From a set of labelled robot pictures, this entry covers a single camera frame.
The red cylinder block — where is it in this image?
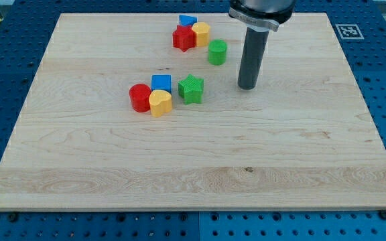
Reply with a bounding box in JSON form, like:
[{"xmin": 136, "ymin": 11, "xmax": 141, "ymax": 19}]
[{"xmin": 129, "ymin": 84, "xmax": 151, "ymax": 112}]

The blue cube block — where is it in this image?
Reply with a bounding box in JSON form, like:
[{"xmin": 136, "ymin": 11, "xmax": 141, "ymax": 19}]
[{"xmin": 151, "ymin": 74, "xmax": 172, "ymax": 93}]

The yellow heart block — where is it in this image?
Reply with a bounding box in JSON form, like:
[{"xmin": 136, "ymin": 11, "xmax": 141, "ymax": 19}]
[{"xmin": 149, "ymin": 90, "xmax": 173, "ymax": 117}]

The white fiducial marker tag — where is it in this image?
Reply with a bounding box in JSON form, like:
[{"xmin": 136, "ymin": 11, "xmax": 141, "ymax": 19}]
[{"xmin": 336, "ymin": 23, "xmax": 364, "ymax": 39}]

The green cylinder block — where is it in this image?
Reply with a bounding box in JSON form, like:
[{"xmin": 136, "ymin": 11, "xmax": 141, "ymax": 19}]
[{"xmin": 208, "ymin": 39, "xmax": 227, "ymax": 66}]

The yellow hexagon block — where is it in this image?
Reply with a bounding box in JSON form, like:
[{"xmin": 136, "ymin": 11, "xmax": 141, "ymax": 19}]
[{"xmin": 192, "ymin": 22, "xmax": 210, "ymax": 47}]

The light wooden board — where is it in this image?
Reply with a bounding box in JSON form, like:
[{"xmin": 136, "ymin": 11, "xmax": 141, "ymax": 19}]
[{"xmin": 0, "ymin": 13, "xmax": 386, "ymax": 212}]

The red star block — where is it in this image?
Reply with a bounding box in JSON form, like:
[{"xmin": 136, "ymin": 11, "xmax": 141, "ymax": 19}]
[{"xmin": 172, "ymin": 25, "xmax": 196, "ymax": 52}]

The green star block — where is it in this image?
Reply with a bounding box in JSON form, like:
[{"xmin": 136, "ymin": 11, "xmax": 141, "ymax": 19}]
[{"xmin": 178, "ymin": 74, "xmax": 204, "ymax": 104}]

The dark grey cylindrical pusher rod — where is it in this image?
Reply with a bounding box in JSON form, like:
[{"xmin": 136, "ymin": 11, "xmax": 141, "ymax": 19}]
[{"xmin": 237, "ymin": 27, "xmax": 269, "ymax": 90}]

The blue triangle block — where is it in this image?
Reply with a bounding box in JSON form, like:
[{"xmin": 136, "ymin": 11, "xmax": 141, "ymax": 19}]
[{"xmin": 178, "ymin": 14, "xmax": 198, "ymax": 26}]

